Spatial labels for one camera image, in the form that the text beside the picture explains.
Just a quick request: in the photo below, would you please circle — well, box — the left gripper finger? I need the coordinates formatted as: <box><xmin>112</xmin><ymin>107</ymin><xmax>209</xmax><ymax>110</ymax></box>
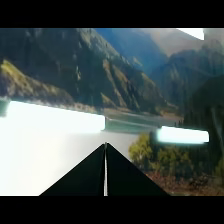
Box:
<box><xmin>39</xmin><ymin>143</ymin><xmax>106</xmax><ymax>197</ymax></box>

